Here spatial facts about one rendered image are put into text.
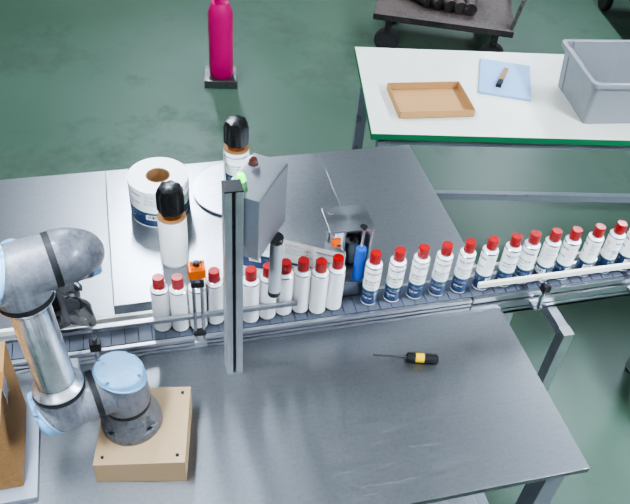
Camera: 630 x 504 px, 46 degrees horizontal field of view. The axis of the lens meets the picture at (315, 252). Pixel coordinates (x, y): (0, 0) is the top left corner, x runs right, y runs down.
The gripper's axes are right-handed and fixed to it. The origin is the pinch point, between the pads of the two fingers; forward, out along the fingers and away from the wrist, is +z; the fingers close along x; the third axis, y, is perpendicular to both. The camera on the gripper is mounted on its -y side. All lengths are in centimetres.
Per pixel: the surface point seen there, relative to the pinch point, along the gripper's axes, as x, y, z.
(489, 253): -108, -1, 50
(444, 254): -96, -1, 41
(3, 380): 7.0, -29.6, -24.7
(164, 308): -19.9, -1.4, 6.1
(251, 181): -64, -10, -25
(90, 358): 5.5, -5.1, 6.3
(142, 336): -8.8, -1.9, 11.4
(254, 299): -42.1, -2.6, 18.6
